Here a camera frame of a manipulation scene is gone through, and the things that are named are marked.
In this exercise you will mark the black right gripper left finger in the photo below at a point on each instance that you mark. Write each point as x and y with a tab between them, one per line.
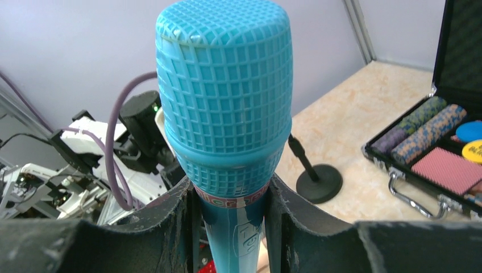
158	238

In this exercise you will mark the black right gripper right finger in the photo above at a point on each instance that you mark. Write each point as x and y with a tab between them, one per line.
303	238

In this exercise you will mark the blue toy microphone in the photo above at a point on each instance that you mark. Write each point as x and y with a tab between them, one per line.
225	72

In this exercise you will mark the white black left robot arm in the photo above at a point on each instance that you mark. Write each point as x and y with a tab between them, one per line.
81	188

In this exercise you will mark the black round-base mic stand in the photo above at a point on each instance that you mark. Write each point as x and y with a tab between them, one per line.
317	183

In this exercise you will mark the red glitter microphone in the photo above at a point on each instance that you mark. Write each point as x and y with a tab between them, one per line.
208	268

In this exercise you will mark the green poker chip stack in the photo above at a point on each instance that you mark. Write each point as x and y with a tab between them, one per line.
409	124

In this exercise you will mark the purple blue chip stack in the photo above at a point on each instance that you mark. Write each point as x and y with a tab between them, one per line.
428	134

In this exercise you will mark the pink card deck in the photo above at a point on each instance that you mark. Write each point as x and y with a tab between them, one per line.
448	170

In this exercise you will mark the black poker chip case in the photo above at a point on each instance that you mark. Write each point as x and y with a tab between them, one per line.
456	79

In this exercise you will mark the yellow big blind button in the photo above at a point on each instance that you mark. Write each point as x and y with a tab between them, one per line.
472	151

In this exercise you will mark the blue dealer button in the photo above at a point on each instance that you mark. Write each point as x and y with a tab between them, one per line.
469	131

